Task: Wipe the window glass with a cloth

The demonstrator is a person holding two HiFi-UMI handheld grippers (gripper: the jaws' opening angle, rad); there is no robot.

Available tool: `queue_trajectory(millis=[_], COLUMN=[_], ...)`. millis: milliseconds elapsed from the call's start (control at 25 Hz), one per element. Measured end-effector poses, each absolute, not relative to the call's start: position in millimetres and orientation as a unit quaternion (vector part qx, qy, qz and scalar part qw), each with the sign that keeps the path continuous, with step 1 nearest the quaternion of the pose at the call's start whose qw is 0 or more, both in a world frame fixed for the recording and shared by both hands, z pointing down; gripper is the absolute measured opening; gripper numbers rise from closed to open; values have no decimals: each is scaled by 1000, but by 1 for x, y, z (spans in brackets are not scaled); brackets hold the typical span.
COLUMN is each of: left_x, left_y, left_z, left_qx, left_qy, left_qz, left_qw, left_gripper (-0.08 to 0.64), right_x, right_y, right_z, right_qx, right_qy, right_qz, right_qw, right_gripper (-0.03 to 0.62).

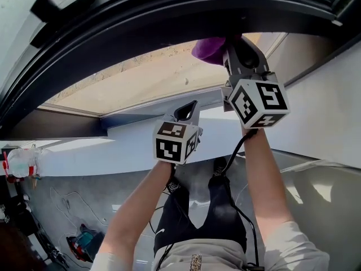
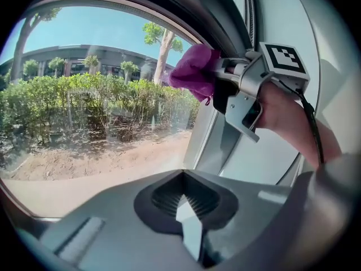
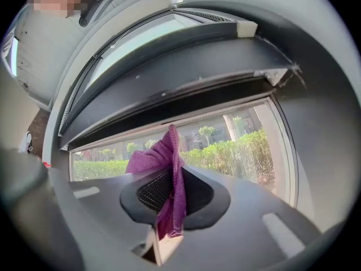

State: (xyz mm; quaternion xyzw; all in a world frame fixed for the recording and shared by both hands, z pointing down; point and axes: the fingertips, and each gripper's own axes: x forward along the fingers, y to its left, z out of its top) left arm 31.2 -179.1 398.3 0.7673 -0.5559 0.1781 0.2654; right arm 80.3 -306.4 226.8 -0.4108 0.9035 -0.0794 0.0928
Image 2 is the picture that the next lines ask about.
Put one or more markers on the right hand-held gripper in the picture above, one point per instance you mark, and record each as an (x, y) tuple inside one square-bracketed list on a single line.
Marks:
[(282, 61)]

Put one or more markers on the small clear window glass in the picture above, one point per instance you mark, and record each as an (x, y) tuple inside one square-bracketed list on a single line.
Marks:
[(98, 151)]

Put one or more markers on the purple cloth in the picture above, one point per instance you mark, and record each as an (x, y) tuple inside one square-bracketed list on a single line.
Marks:
[(194, 69)]

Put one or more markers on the person's right hand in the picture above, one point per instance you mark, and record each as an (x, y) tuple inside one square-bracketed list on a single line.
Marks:
[(277, 106)]

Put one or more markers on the grey shirt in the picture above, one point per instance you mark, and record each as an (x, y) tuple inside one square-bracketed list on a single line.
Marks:
[(338, 168)]

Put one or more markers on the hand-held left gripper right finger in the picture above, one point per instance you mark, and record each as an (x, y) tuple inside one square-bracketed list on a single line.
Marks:
[(253, 213)]

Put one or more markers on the dark trunk tree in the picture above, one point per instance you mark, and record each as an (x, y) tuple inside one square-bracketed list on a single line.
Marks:
[(21, 47)]

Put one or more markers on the green hedge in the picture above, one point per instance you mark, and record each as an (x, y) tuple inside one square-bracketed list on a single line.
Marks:
[(84, 100)]

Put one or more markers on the person's right forearm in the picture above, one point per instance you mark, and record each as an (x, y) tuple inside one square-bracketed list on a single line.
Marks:
[(307, 134)]

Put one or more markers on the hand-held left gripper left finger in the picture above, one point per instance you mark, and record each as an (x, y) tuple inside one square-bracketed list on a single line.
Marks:
[(112, 236)]

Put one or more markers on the grey building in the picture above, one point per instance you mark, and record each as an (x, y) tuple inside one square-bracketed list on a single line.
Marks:
[(84, 54)]

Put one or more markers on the tall pale tree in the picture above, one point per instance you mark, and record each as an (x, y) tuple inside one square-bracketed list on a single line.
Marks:
[(165, 52)]

